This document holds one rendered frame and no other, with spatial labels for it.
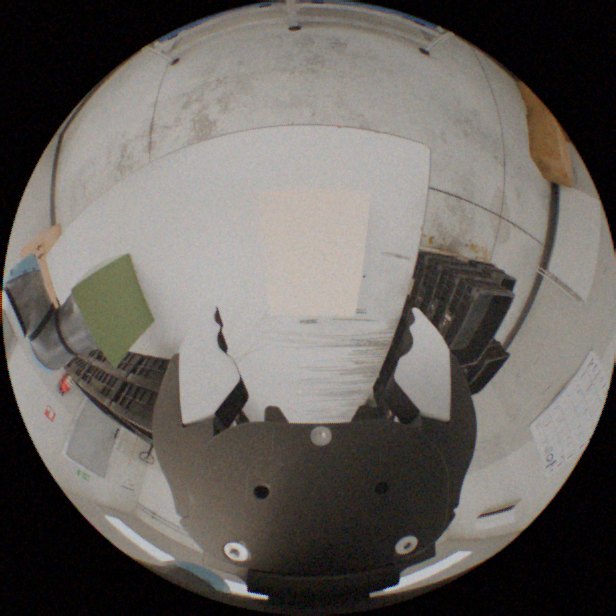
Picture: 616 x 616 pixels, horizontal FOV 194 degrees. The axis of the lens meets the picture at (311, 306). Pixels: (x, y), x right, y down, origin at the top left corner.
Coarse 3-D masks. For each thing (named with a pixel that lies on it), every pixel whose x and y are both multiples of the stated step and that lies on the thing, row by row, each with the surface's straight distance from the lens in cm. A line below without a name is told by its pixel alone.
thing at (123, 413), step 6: (114, 402) 64; (114, 408) 62; (120, 408) 60; (120, 414) 59; (126, 414) 57; (132, 414) 55; (126, 420) 68; (132, 420) 54; (138, 420) 53; (144, 420) 52; (132, 426) 70; (144, 426) 51; (150, 426) 50; (150, 438) 76
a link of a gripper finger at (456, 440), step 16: (464, 384) 9; (464, 400) 9; (464, 416) 8; (432, 432) 7; (448, 432) 8; (464, 432) 8; (448, 448) 7; (464, 448) 8; (448, 464) 7; (464, 464) 8
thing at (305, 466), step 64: (256, 448) 6; (320, 448) 6; (384, 448) 6; (192, 512) 6; (256, 512) 6; (320, 512) 5; (384, 512) 6; (448, 512) 7; (256, 576) 6; (320, 576) 6; (384, 576) 6
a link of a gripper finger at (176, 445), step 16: (176, 368) 9; (176, 384) 8; (160, 400) 8; (176, 400) 8; (160, 416) 8; (176, 416) 8; (160, 432) 8; (176, 432) 7; (192, 432) 7; (208, 432) 7; (160, 448) 8; (176, 448) 7; (192, 448) 7; (160, 464) 7; (176, 464) 7; (176, 480) 7; (176, 496) 7; (176, 512) 7
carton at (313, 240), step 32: (288, 192) 21; (320, 192) 20; (352, 192) 21; (288, 224) 21; (320, 224) 21; (352, 224) 21; (288, 256) 21; (320, 256) 21; (352, 256) 22; (288, 288) 23; (320, 288) 23; (352, 288) 23
